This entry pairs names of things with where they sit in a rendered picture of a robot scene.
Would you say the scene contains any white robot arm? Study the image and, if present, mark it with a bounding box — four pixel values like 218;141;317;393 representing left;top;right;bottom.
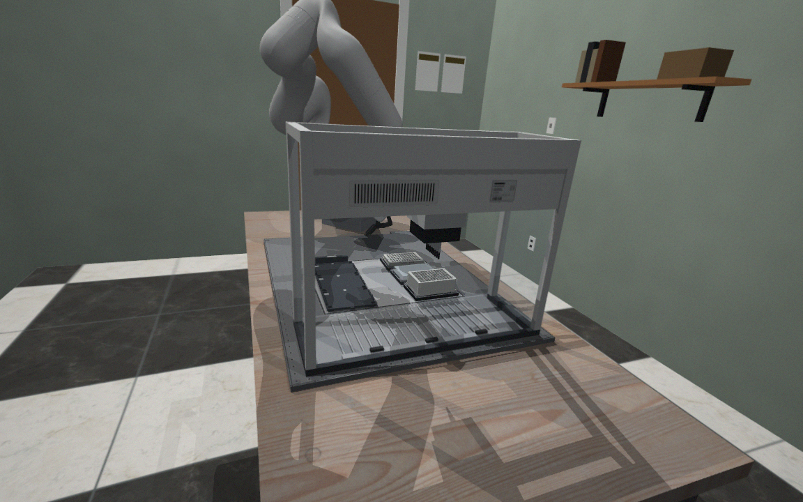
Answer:
260;0;402;135

